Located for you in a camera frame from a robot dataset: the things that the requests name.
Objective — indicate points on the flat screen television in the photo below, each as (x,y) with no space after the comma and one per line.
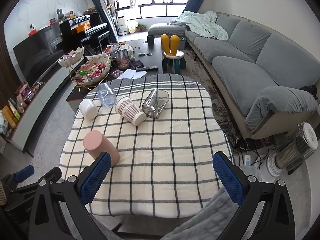
(37,52)

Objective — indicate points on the small white cup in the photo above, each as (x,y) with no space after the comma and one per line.
(88,108)

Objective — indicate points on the white floor appliance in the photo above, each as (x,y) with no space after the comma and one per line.
(122,25)

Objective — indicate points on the row of snack packets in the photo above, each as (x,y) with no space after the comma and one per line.
(23,96)

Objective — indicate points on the patterned floor rug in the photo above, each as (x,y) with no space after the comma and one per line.
(215,92)

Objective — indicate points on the tiered shell snack stand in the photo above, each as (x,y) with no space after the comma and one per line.
(95,68)

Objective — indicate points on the black piano bench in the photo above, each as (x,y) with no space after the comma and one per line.
(96,40)

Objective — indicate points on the dark cloth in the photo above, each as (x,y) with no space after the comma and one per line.
(309,90)

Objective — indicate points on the light green blanket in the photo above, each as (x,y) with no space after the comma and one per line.
(202,25)

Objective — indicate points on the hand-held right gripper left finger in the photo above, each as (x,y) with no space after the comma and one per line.
(96,177)

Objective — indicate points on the clear bluish glass cup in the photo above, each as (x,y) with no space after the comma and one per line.
(106,96)

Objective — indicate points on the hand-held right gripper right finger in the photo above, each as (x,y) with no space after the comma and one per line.
(228,180)

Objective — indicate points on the yellow rabbit-ear stool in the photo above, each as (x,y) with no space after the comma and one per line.
(172,45)

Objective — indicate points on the white television cabinet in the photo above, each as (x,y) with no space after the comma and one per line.
(37,106)

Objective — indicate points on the grey bunny figurine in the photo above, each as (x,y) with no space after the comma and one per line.
(60,15)

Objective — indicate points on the pink cup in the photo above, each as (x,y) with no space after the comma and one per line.
(97,143)

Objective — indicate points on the brown checked paper cup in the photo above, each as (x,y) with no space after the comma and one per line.
(128,110)

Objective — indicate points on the black cup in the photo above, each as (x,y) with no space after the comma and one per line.
(150,40)

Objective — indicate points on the grey transparent cup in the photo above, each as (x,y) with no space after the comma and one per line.
(155,103)

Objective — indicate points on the checked cream tablecloth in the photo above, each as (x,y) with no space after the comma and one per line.
(155,155)

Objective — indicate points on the potted plant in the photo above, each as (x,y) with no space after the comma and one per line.
(141,27)

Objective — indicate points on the white paper sheets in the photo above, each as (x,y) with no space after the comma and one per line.
(132,74)

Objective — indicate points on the clear jar of nuts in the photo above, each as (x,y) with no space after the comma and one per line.
(122,59)

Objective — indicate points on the black coffee table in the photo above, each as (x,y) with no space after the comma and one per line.
(150,58)

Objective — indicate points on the black upright piano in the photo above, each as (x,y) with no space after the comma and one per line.
(68,32)

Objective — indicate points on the black remote control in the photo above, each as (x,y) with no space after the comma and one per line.
(147,68)

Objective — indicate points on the dark purple pouch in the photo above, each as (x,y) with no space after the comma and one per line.
(136,64)

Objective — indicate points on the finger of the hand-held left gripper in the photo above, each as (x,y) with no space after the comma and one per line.
(51,174)
(24,173)

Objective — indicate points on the grey sofa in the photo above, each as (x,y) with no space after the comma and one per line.
(240,80)

